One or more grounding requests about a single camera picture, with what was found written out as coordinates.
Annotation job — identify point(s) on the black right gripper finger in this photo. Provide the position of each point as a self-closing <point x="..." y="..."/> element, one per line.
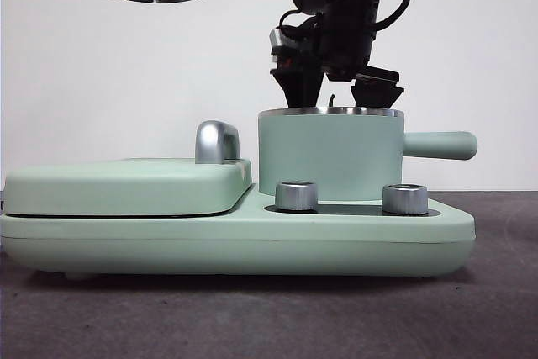
<point x="376" y="94"/>
<point x="300" y="86"/>

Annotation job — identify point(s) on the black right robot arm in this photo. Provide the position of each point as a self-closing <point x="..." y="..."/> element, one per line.
<point x="349" y="18"/>

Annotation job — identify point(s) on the silver control knob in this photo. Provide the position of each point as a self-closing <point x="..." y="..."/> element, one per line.
<point x="404" y="200"/>
<point x="296" y="197"/>

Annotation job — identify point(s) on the green breakfast machine base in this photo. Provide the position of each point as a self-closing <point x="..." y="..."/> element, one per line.
<point x="126" y="241"/>

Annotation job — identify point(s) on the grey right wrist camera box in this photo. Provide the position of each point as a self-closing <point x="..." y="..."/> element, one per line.
<point x="277" y="39"/>

